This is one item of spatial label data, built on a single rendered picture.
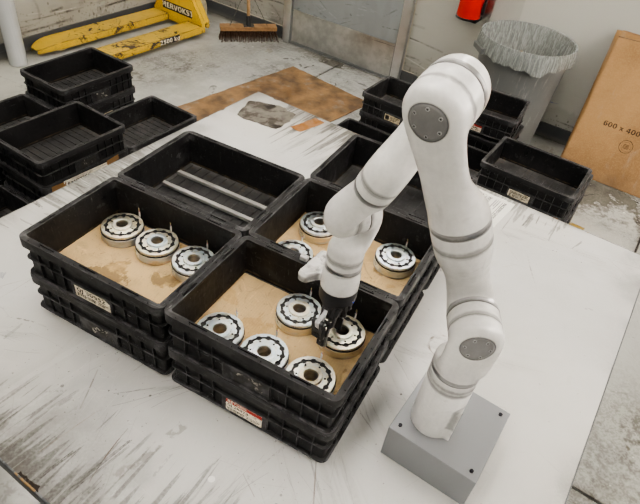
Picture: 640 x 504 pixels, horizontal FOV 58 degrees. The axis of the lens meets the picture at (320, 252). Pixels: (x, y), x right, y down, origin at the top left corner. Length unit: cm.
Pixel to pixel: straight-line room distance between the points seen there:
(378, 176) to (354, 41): 378
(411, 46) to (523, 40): 84
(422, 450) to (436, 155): 64
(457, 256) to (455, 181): 13
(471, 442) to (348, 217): 54
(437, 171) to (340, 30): 393
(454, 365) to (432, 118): 47
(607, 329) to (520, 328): 25
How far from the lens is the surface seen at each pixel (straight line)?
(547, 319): 169
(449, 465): 120
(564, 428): 147
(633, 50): 384
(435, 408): 114
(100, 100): 290
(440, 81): 73
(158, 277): 140
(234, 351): 111
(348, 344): 123
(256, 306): 132
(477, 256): 87
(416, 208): 169
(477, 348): 99
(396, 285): 142
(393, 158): 86
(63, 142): 260
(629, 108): 388
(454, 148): 74
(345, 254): 102
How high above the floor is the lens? 179
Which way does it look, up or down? 41 degrees down
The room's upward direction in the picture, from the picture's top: 8 degrees clockwise
